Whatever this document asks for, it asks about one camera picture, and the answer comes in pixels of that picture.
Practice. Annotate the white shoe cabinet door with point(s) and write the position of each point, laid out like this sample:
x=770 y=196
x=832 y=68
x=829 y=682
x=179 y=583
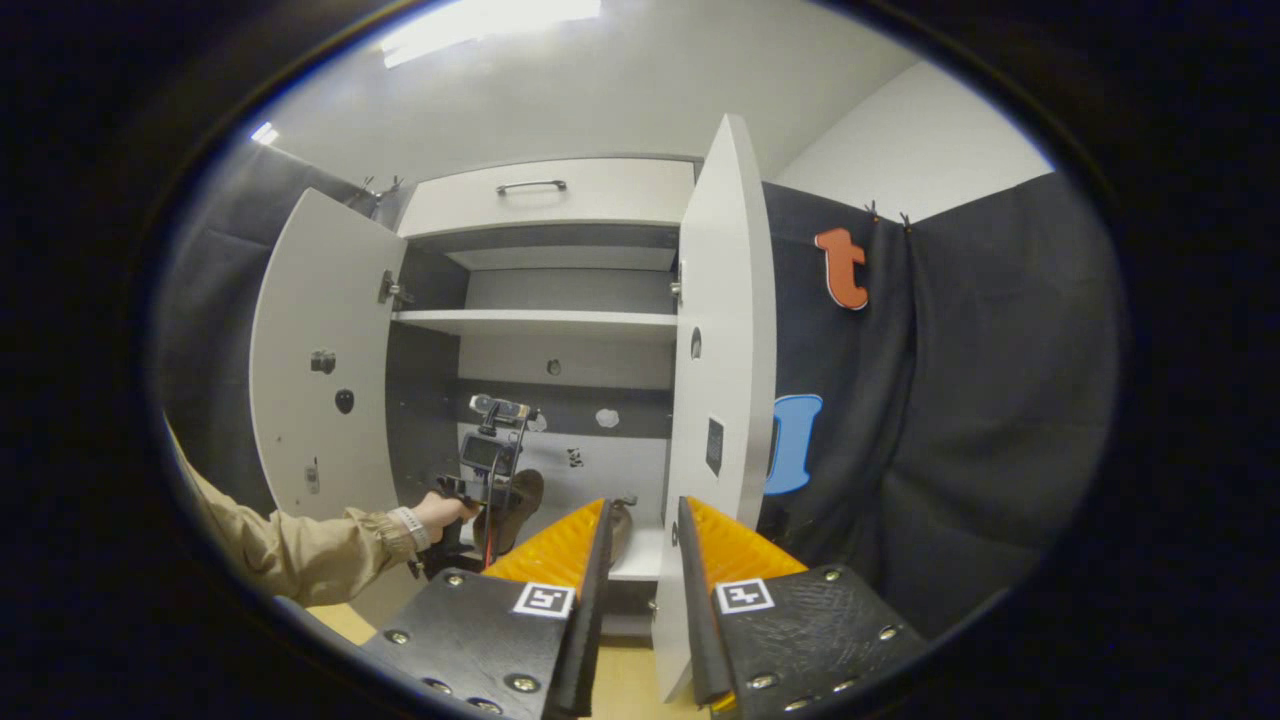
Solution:
x=320 y=300
x=725 y=300

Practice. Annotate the metal cloth clip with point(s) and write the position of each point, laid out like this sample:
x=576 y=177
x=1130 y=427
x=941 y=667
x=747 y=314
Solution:
x=393 y=186
x=369 y=188

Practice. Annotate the white cabinet shelf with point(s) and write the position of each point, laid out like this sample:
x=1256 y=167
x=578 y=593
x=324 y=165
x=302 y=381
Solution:
x=540 y=325

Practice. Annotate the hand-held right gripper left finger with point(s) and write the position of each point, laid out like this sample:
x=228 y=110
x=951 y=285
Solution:
x=590 y=620

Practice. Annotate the white shoe cabinet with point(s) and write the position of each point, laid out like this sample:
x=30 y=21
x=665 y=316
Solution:
x=620 y=470

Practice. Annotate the metal door hinge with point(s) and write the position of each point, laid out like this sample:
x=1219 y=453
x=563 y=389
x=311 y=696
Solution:
x=393 y=290
x=676 y=288

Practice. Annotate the white wristband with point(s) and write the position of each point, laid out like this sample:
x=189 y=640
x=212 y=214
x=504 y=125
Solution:
x=410 y=528

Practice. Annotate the white cabinet drawer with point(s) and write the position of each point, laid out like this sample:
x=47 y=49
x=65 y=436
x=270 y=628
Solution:
x=620 y=195

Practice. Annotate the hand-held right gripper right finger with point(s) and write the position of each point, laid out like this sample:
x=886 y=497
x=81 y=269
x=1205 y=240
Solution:
x=698 y=620

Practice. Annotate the small ceiling light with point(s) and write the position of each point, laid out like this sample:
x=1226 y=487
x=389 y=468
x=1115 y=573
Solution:
x=265 y=133

